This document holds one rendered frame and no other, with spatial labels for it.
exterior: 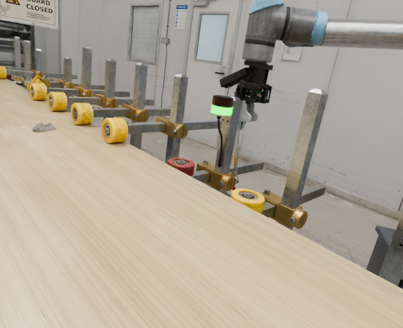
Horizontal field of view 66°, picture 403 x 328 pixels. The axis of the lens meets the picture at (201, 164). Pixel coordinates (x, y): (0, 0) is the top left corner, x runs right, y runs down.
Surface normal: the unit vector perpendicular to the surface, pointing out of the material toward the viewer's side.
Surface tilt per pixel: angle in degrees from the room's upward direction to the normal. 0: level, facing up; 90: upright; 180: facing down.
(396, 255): 90
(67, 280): 0
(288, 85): 90
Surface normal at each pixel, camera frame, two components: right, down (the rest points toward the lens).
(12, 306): 0.14, -0.94
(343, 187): -0.70, 0.13
